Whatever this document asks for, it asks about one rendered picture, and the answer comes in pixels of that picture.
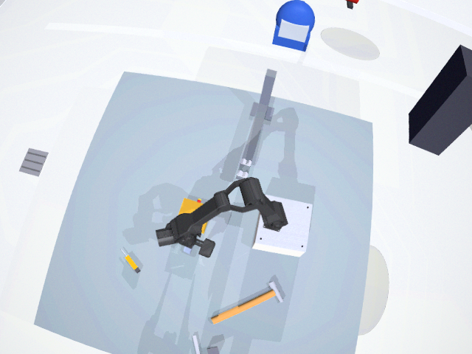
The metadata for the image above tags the hammer with orange handle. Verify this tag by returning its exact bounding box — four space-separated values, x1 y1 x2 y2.
211 281 283 324

